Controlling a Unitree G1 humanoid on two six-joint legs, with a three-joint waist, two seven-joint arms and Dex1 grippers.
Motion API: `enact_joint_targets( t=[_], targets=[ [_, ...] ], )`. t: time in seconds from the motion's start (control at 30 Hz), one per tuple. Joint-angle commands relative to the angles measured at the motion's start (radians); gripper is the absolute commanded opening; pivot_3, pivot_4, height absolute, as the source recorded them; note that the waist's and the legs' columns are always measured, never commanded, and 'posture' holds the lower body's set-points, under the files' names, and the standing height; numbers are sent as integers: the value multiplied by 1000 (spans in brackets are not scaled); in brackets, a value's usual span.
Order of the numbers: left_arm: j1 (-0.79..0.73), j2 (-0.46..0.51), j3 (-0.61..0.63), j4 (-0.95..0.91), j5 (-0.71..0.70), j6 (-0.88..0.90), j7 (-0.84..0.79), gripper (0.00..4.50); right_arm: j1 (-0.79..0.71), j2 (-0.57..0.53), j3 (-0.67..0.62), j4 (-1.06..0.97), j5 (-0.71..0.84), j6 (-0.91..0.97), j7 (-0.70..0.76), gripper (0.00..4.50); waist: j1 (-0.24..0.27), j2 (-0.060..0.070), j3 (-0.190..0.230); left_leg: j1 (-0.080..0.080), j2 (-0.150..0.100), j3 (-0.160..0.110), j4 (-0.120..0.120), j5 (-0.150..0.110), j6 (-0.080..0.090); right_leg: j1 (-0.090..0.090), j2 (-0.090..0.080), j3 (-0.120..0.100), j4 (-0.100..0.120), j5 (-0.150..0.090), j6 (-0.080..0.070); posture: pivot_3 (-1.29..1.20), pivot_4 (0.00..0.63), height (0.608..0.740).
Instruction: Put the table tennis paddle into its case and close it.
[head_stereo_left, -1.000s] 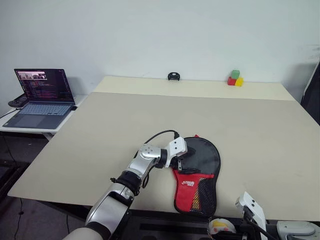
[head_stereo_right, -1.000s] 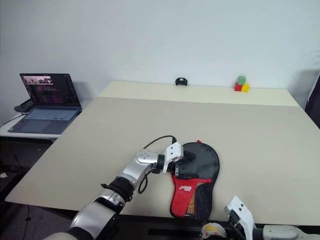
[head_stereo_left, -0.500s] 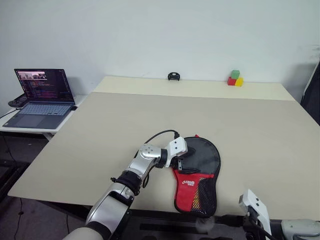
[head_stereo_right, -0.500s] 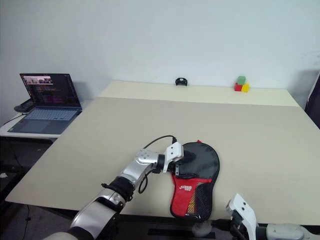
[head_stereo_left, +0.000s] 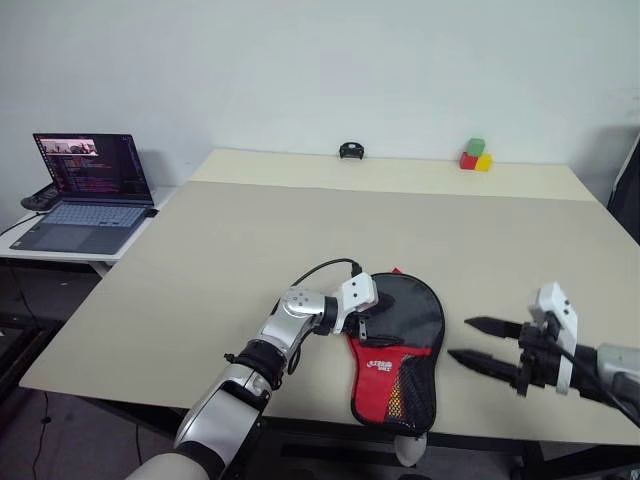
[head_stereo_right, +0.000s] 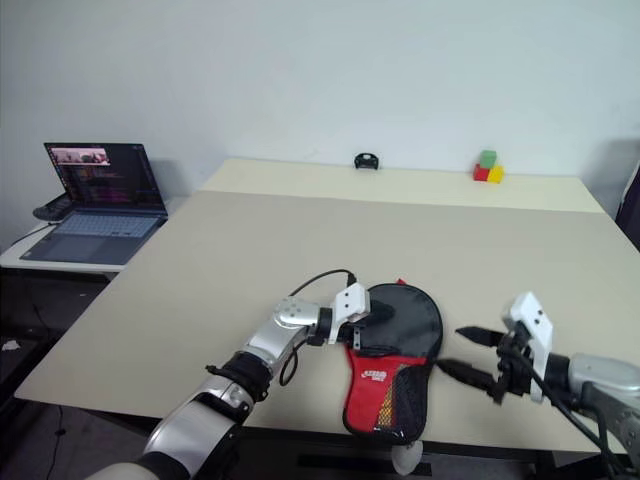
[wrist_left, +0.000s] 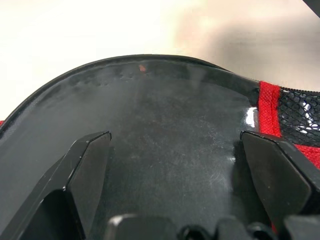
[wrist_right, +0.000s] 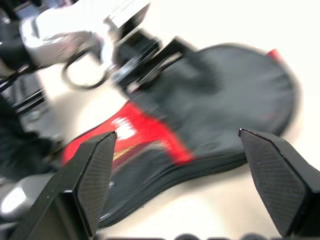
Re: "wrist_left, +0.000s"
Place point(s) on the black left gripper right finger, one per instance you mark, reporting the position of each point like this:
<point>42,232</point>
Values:
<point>282,180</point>

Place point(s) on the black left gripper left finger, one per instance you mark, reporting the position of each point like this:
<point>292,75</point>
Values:
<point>75,190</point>

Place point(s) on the black table tennis paddle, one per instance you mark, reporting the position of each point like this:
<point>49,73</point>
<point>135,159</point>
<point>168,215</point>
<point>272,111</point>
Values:
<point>162,150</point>

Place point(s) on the black and red paddle case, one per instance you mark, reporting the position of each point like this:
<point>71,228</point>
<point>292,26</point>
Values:
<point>268,107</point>

